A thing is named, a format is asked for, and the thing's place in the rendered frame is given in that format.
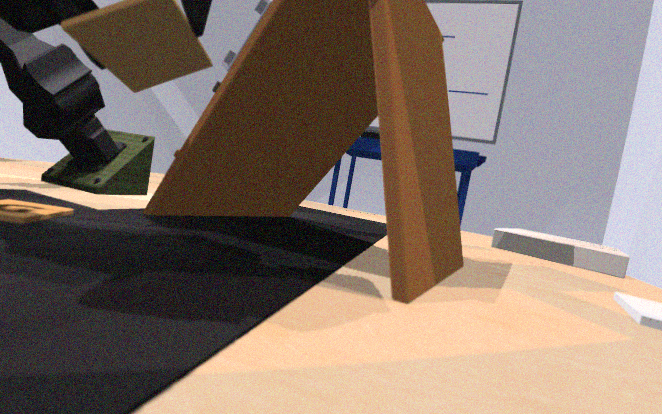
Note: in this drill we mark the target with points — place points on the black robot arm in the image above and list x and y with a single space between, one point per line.
60 96

